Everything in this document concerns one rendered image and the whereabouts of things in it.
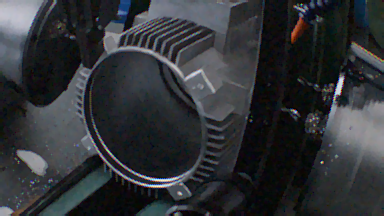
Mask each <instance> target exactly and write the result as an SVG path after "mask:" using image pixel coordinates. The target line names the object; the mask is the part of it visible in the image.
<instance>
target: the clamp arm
mask: <svg viewBox="0 0 384 216"><path fill-rule="evenodd" d="M262 6H263V7H262V16H261V18H262V19H261V25H260V32H259V33H260V35H259V42H258V45H259V46H258V50H257V52H258V53H257V57H256V60H257V61H256V65H255V74H254V77H253V85H252V90H251V94H250V99H249V103H248V108H247V115H246V118H245V121H244V126H243V130H242V134H241V139H240V143H239V147H238V151H236V156H235V160H234V164H233V168H231V171H232V172H235V173H238V174H239V173H240V174H241V175H242V176H245V177H246V178H247V179H249V180H250V182H251V183H252V184H253V186H254V188H255V191H256V188H257V186H258V185H259V181H260V179H261V175H262V173H263V171H264V168H265V165H266V162H267V158H268V155H269V153H270V151H271V148H272V144H273V140H274V136H275V132H276V129H277V126H278V122H279V118H280V111H281V107H282V103H283V96H284V93H285V85H286V82H287V80H286V79H287V75H288V73H287V72H288V65H289V59H290V56H289V55H290V50H291V47H290V46H291V40H292V39H291V37H292V29H293V28H292V26H293V25H292V24H293V13H294V12H293V11H294V9H293V8H294V0H263V4H262Z"/></svg>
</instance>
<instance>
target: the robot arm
mask: <svg viewBox="0 0 384 216"><path fill-rule="evenodd" d="M120 3H121V0H57V4H58V7H59V10H60V12H61V15H62V19H63V21H64V23H68V22H69V21H71V22H72V26H73V27H74V28H75V30H76V35H77V37H76V38H77V40H78V42H79V45H80V46H79V48H80V52H81V54H80V55H81V60H82V64H83V65H82V66H83V67H84V68H85V67H86V68H88V69H89V70H92V69H93V67H94V66H95V64H96V63H97V62H98V60H99V58H100V57H101V55H102V54H103V53H104V51H105V48H104V46H105V45H104V40H103V38H104V37H105V34H106V33H105V28H106V27H107V26H108V24H109V23H110V22H111V20H112V19H114V18H115V16H116V15H117V14H118V10H119V4H120ZM69 8H70V10H69V11H68V9H69Z"/></svg>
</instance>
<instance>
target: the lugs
mask: <svg viewBox="0 0 384 216"><path fill-rule="evenodd" d="M103 40H104V45H105V46H104V48H105V51H104V53H103V54H102V55H101V57H100V58H99V60H101V59H102V58H103V57H104V56H106V55H107V54H108V53H109V52H110V51H111V50H113V49H114V48H116V47H117V45H116V42H115V39H114V38H113V35H110V36H108V37H106V38H105V39H103ZM99 60H98V61H99ZM186 81H187V83H188V84H189V86H190V87H191V90H192V92H193V94H194V95H195V97H196V99H197V102H199V101H201V100H203V99H205V98H207V97H209V96H211V95H214V94H216V93H217V92H218V91H219V90H221V89H222V88H223V87H224V84H223V82H222V81H221V79H220V77H219V75H218V74H217V72H215V70H214V69H213V67H212V65H211V64H210V63H209V64H207V65H205V66H203V67H201V68H198V69H197V70H195V71H193V73H192V74H190V75H189V76H188V77H186ZM81 141H82V143H83V146H84V148H85V149H86V150H87V153H88V155H89V157H92V156H95V155H96V154H97V151H96V150H95V148H94V147H93V145H92V143H91V140H90V138H89V137H88V135H86V136H85V137H83V139H82V140H81ZM197 186H198V185H197V183H196V182H195V181H194V179H191V178H190V179H189V180H187V181H186V182H182V183H180V184H178V185H176V186H171V187H168V188H166V189H167V190H168V191H169V193H170V194H171V195H172V197H173V198H174V199H175V201H178V200H180V199H185V198H187V197H189V196H191V195H192V194H193V192H194V190H195V188H196V187H197Z"/></svg>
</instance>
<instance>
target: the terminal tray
mask: <svg viewBox="0 0 384 216"><path fill-rule="evenodd" d="M222 1H226V2H228V3H223V2H222ZM261 3H262V0H152V1H151V2H150V7H149V12H148V16H147V21H148V20H151V19H153V18H155V17H158V18H161V17H164V19H166V18H168V17H170V16H172V19H174V18H176V17H179V18H178V21H179V20H183V19H186V24H187V23H189V22H190V21H193V27H194V26H196V25H197V24H201V28H200V31H201V30H202V29H206V28H208V33H207V35H210V34H212V33H214V32H215V38H214V46H215V47H216V48H217V50H218V51H219V52H220V53H221V54H222V56H224V55H226V56H227V57H229V56H230V53H231V54H232V55H234V52H235V51H237V52H238V48H239V49H240V50H242V46H244V47H245V45H246V43H247V44H248V45H249V43H250V42H251V43H252V41H253V40H255V38H256V33H258V32H259V29H260V27H259V26H260V23H261V22H260V20H261V17H260V15H261V6H262V4H261ZM249 41H250V42H249Z"/></svg>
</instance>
